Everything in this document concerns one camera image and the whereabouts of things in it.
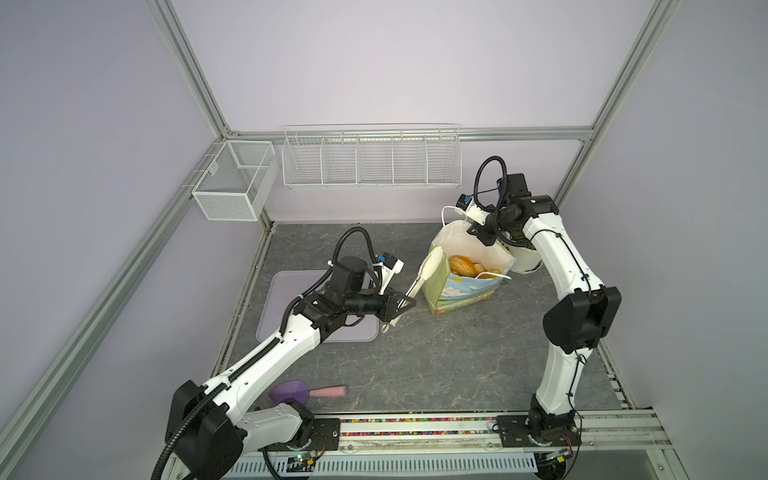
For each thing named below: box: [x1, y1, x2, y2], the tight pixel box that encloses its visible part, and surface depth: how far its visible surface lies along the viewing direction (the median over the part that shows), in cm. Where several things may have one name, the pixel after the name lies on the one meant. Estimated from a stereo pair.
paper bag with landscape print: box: [423, 220, 516, 316], surface depth 85 cm
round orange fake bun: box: [449, 255, 477, 278], surface depth 89 cm
